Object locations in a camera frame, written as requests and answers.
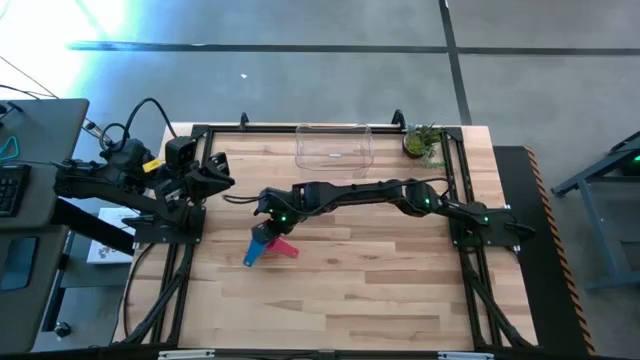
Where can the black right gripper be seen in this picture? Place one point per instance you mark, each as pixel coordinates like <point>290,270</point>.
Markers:
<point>282,207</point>

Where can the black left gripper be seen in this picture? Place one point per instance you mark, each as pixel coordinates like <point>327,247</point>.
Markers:
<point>192,182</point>

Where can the pink measuring cup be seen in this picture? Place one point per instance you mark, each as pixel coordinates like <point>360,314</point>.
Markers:
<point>285,247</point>

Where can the small blue measuring cup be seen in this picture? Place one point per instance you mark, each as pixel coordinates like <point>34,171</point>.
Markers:
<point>252,254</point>

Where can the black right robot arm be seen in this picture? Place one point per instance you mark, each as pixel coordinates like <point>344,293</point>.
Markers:
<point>375,192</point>

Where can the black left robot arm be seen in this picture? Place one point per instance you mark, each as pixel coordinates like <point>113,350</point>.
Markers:
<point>100,187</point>

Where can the clear plastic basket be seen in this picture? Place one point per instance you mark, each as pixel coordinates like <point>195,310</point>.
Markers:
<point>320,142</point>

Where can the white box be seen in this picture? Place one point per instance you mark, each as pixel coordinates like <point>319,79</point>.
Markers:
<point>105,250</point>

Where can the black desk beam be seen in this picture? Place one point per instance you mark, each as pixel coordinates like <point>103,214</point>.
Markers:
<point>85,222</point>

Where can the potted succulent plant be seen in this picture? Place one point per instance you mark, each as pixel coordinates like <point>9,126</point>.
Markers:
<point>415,142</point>

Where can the grey desk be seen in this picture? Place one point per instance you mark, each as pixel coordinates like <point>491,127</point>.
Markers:
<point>45,125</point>
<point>35,310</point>

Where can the teal clip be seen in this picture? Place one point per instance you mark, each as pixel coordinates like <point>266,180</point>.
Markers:
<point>16,148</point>

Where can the black keyboard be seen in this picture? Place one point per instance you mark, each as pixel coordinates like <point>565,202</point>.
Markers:
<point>12,190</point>

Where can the dark desk pad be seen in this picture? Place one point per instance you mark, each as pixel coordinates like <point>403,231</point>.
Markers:
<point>17,265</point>

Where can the black round knob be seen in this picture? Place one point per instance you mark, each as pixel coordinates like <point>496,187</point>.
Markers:
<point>62,330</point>

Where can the black mat with hazard stripe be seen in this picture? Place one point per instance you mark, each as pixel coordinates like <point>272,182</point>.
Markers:
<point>540,300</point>

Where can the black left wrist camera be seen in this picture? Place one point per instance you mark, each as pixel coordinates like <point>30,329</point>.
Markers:
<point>180,151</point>

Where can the black aluminium table frame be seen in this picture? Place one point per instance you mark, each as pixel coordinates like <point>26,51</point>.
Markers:
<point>250,129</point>

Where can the silver bracket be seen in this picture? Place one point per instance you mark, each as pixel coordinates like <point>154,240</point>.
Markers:
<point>185,354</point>
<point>465,356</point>

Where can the grey metal cart frame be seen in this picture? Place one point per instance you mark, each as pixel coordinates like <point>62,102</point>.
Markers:
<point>600,235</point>

